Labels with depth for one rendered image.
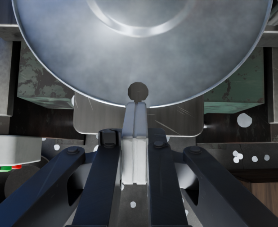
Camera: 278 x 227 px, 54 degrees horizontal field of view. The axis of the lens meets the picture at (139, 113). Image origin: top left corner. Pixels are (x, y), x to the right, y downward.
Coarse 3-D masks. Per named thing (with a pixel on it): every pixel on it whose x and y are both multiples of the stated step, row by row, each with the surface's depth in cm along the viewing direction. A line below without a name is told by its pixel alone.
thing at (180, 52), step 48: (48, 0) 30; (96, 0) 30; (144, 0) 30; (192, 0) 30; (240, 0) 30; (48, 48) 30; (96, 48) 30; (144, 48) 30; (192, 48) 30; (240, 48) 30; (96, 96) 29; (192, 96) 28
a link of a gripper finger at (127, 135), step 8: (128, 104) 21; (136, 104) 21; (128, 112) 19; (128, 120) 17; (128, 128) 16; (128, 136) 15; (128, 144) 15; (128, 152) 15; (128, 160) 15; (128, 168) 15; (128, 176) 16
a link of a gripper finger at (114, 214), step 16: (112, 128) 15; (112, 144) 14; (96, 160) 13; (112, 160) 13; (96, 176) 12; (112, 176) 12; (96, 192) 10; (112, 192) 10; (80, 208) 10; (96, 208) 10; (112, 208) 10; (80, 224) 9; (96, 224) 9; (112, 224) 10
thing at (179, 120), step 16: (80, 96) 29; (144, 96) 29; (80, 112) 29; (96, 112) 29; (112, 112) 29; (160, 112) 29; (176, 112) 29; (192, 112) 29; (80, 128) 29; (96, 128) 29; (176, 128) 29; (192, 128) 29
